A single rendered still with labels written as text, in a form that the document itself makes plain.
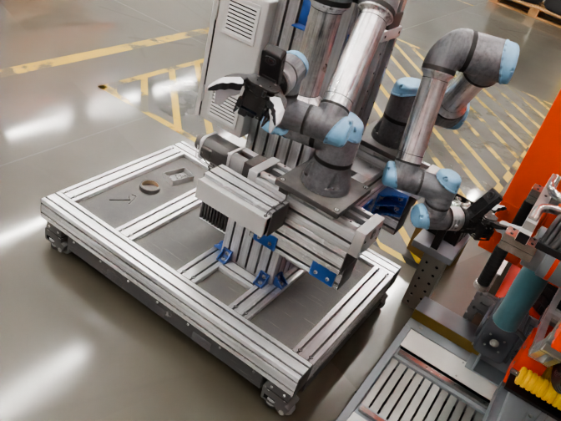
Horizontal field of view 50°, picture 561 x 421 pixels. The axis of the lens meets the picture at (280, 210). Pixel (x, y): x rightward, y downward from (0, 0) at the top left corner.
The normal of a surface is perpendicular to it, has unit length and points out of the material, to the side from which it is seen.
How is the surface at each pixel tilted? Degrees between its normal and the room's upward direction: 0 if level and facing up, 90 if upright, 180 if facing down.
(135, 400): 0
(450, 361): 0
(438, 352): 0
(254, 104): 90
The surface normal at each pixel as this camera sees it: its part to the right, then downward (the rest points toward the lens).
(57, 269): 0.23, -0.81
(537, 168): -0.53, 0.37
